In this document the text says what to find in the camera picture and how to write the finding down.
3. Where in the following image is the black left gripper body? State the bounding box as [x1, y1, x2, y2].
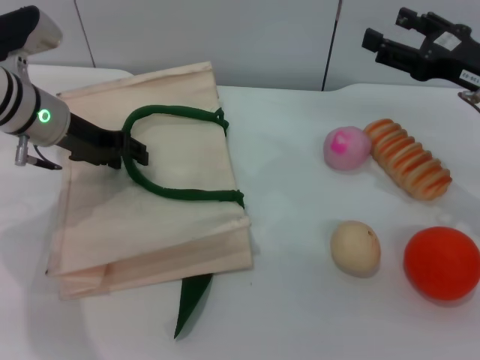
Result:
[59, 112, 128, 170]

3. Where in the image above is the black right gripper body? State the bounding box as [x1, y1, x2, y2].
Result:
[410, 13, 480, 84]

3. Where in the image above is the beige bag with green handles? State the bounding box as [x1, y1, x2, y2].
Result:
[46, 61, 254, 341]

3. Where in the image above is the orange striped bread loaf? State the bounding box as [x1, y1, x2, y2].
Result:
[364, 118, 454, 200]

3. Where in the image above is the beige egg yolk pastry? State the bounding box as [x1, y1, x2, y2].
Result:
[329, 220, 383, 278]

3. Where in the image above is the pink peach toy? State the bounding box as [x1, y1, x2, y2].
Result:
[322, 125, 372, 172]

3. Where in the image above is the orange fruit toy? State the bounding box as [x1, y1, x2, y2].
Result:
[403, 226, 480, 303]

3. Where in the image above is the right wrist cable connector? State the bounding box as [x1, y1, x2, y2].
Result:
[456, 88, 480, 113]

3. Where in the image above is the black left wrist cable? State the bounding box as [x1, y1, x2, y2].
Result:
[13, 135, 63, 170]

